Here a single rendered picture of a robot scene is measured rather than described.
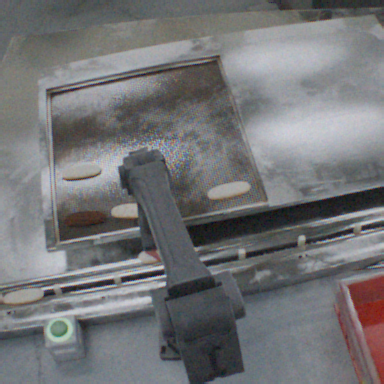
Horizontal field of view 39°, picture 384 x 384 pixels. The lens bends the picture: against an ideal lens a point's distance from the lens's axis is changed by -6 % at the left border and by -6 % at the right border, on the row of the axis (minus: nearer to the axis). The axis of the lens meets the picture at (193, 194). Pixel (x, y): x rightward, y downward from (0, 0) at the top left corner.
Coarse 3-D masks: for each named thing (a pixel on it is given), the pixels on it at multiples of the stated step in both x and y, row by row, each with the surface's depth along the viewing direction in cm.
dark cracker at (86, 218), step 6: (66, 216) 132; (72, 216) 132; (78, 216) 131; (84, 216) 131; (90, 216) 131; (96, 216) 131; (102, 216) 131; (66, 222) 131; (72, 222) 131; (78, 222) 131; (84, 222) 131; (90, 222) 131; (96, 222) 131
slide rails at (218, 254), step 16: (336, 224) 131; (352, 224) 130; (368, 224) 130; (272, 240) 130; (288, 240) 129; (336, 240) 128; (208, 256) 128; (224, 256) 128; (272, 256) 127; (112, 272) 127; (128, 272) 127; (144, 272) 127; (16, 288) 126; (48, 288) 125; (96, 288) 125; (112, 288) 124; (0, 304) 123
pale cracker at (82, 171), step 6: (72, 168) 139; (78, 168) 139; (84, 168) 139; (90, 168) 138; (96, 168) 139; (66, 174) 138; (72, 174) 138; (78, 174) 138; (84, 174) 138; (90, 174) 138
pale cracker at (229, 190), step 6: (222, 186) 134; (228, 186) 134; (234, 186) 133; (240, 186) 134; (246, 186) 134; (210, 192) 133; (216, 192) 133; (222, 192) 133; (228, 192) 133; (234, 192) 133; (240, 192) 133; (216, 198) 133; (222, 198) 133
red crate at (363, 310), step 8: (336, 304) 118; (368, 304) 119; (376, 304) 118; (336, 312) 117; (360, 312) 117; (368, 312) 117; (376, 312) 117; (360, 320) 116; (368, 320) 116; (376, 320) 116; (344, 328) 114; (368, 328) 115; (376, 328) 114; (344, 336) 113; (368, 336) 113; (376, 336) 113; (368, 344) 112; (376, 344) 112; (376, 352) 111; (352, 360) 109; (376, 360) 109; (360, 376) 107
